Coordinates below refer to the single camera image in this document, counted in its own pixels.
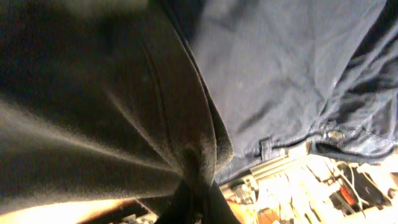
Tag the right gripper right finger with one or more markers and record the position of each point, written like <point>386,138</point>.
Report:
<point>216,209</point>

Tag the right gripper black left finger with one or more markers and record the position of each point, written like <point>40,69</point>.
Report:
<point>182,207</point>

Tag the black t-shirt white lettering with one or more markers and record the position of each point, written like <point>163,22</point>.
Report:
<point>101,100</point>

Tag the navy blue shorts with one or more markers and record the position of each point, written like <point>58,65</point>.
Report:
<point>285,72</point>

